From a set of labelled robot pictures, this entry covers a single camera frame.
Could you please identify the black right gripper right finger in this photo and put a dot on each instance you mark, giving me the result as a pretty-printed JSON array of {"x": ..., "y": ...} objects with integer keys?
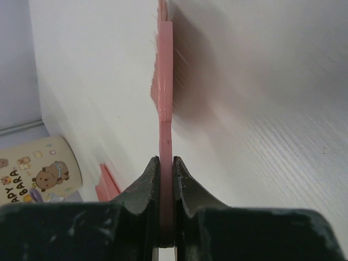
[{"x": 207, "y": 229}]

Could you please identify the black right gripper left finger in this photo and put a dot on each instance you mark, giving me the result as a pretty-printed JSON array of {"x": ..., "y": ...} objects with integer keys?
[{"x": 125, "y": 228}]

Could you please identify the pink dustpan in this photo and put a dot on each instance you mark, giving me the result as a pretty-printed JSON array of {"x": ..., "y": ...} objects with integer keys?
[{"x": 106, "y": 189}]

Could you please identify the pink hand brush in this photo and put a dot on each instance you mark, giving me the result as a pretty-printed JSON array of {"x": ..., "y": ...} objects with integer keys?
[{"x": 162, "y": 95}]

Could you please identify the beige capybara bucket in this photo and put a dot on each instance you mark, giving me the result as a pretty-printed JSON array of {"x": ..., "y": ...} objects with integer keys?
[{"x": 47, "y": 165}]

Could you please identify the left aluminium frame post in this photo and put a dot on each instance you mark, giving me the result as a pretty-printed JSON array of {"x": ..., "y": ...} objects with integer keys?
[{"x": 18, "y": 127}]

